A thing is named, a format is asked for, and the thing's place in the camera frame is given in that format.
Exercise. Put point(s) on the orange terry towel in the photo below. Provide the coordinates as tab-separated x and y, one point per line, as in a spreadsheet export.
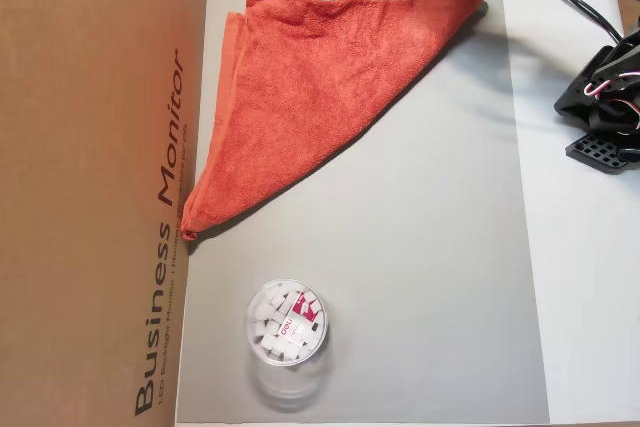
310	92

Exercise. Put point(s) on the black arm base with clamp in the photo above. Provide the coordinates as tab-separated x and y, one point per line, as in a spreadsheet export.
595	97

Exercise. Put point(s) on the grey table mat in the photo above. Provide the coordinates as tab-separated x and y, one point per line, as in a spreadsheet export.
400	272

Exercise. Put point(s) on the red white paper label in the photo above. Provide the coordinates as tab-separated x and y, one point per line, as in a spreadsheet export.
302	319

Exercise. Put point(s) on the white eraser cubes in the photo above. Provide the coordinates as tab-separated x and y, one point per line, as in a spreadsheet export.
265	317

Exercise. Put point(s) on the clear plastic jar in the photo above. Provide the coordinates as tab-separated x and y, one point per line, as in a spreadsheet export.
287	327

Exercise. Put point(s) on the cardboard box printed Business Monitor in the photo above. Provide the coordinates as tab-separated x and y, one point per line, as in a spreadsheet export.
90	172

